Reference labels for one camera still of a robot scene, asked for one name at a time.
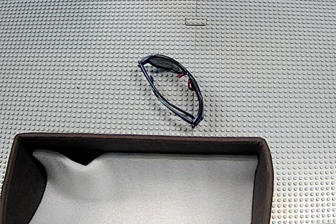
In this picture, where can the black sunglasses with red nosepads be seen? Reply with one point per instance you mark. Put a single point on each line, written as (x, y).
(194, 87)

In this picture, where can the dark brown fabric bin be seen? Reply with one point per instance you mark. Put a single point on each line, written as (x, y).
(136, 144)

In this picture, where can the small grey studded plate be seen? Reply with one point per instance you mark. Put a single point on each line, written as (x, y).
(195, 21)

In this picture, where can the grey foam sheet liner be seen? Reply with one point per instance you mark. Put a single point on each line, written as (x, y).
(157, 190)

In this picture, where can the large grey studded baseplate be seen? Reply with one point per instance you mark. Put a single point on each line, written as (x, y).
(262, 77)
(78, 64)

